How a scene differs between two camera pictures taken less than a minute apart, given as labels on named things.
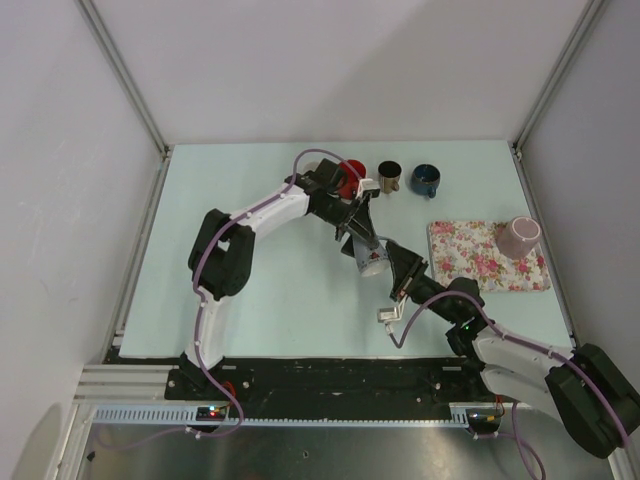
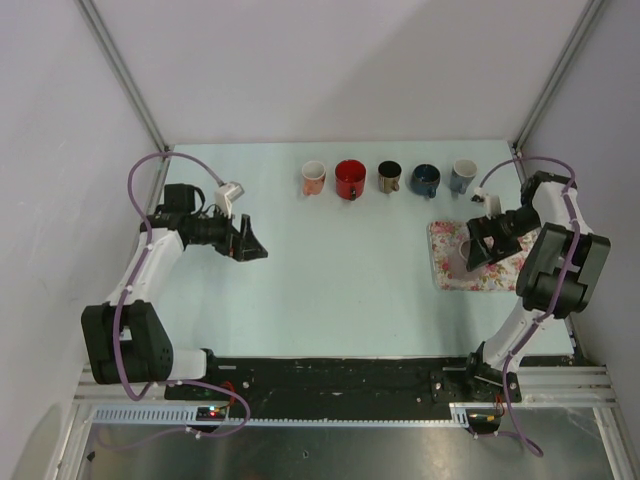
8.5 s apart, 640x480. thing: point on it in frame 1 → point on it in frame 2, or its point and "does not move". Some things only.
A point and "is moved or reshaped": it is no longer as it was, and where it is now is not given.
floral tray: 471,248 does not move
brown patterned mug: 389,175 does not move
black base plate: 268,381 does not move
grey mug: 371,262 → 463,173
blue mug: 425,178 does not move
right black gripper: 407,267 → 478,254
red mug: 349,189 does not move
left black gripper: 357,220 → 241,246
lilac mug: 518,236 is moved or reshaped
